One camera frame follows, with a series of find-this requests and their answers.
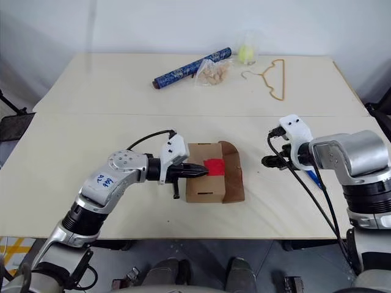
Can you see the black stand with mesh panel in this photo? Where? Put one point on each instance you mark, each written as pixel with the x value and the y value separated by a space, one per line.
pixel 16 122

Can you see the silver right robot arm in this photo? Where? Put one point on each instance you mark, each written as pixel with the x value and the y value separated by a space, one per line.
pixel 360 158

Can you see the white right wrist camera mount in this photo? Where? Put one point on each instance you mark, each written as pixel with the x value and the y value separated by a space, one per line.
pixel 297 128

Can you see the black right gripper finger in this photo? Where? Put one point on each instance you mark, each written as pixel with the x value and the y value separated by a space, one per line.
pixel 275 164
pixel 273 158

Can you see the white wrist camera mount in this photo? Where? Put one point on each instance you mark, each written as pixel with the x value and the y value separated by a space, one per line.
pixel 174 149
pixel 297 128

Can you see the brown cardboard box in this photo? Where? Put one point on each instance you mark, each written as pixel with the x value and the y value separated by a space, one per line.
pixel 204 183

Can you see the blue patterned rolled scroll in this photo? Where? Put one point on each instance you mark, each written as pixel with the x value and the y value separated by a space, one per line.
pixel 186 70

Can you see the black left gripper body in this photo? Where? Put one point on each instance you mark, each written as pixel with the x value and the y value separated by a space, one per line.
pixel 175 172

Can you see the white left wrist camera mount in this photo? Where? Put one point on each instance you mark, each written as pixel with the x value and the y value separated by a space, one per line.
pixel 174 149

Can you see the clear bag of wooden pieces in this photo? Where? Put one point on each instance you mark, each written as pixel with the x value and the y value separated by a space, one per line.
pixel 214 75

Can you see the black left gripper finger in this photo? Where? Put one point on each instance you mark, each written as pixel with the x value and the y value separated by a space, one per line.
pixel 194 167
pixel 195 174

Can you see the dark rounded shape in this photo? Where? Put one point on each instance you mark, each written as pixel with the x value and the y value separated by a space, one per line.
pixel 242 273

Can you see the blue pen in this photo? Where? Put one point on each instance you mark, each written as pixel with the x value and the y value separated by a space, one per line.
pixel 314 178

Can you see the dark metal foot bracket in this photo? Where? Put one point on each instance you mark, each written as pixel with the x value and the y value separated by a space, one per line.
pixel 293 284
pixel 125 279

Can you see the black equipment frame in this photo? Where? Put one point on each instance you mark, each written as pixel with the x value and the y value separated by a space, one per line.
pixel 380 108

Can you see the red tape piece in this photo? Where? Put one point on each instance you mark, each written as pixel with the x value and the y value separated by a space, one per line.
pixel 216 167

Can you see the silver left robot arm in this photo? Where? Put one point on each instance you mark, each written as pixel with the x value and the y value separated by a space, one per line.
pixel 104 186

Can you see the clear plastic bag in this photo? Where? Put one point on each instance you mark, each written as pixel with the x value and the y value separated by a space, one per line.
pixel 252 38

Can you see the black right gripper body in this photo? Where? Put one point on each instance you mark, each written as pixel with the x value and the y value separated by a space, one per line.
pixel 290 156

